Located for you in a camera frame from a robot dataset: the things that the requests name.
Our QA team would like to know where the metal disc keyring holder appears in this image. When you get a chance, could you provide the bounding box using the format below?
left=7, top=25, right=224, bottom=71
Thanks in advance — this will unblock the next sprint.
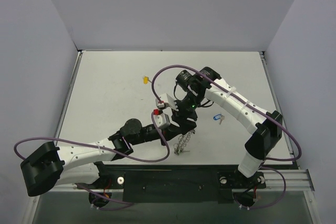
left=174, top=131, right=194, bottom=155

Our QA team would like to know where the blue tagged key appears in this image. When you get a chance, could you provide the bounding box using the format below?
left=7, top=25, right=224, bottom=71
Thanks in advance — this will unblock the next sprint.
left=213, top=114, right=225, bottom=125

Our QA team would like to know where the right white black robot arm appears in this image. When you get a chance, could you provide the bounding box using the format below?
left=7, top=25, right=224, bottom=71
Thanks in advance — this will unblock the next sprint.
left=175, top=67, right=282, bottom=187

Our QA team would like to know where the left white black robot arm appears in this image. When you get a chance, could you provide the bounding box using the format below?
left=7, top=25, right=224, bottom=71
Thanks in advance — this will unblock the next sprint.
left=20, top=116, right=186, bottom=197

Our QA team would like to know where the yellow tagged key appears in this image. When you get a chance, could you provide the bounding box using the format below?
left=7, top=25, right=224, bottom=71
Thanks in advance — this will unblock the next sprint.
left=143, top=76, right=152, bottom=84

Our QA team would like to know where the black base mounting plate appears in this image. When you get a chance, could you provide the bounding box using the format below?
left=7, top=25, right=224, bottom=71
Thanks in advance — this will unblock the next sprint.
left=81, top=163, right=266, bottom=204

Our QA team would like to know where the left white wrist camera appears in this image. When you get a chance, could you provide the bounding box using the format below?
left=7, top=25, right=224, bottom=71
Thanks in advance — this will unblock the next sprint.
left=152, top=109, right=171, bottom=130

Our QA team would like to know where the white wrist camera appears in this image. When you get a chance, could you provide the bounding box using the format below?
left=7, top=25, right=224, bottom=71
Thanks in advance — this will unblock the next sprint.
left=155, top=93, right=178, bottom=111
left=152, top=109, right=171, bottom=130

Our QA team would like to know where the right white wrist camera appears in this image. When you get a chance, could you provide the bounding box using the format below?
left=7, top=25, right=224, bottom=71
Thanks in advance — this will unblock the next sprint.
left=155, top=93, right=178, bottom=111

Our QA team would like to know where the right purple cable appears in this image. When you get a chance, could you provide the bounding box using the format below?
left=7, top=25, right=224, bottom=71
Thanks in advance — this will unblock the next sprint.
left=151, top=63, right=302, bottom=210

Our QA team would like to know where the purple cable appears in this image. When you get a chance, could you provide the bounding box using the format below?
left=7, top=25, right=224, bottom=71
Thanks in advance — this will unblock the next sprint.
left=14, top=111, right=171, bottom=211
left=151, top=63, right=302, bottom=210

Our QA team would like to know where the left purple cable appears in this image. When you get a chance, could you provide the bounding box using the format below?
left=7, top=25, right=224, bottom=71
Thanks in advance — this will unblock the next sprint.
left=14, top=111, right=171, bottom=211

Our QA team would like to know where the aluminium frame rail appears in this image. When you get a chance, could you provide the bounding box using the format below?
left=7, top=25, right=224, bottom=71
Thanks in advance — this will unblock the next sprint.
left=263, top=169, right=315, bottom=191

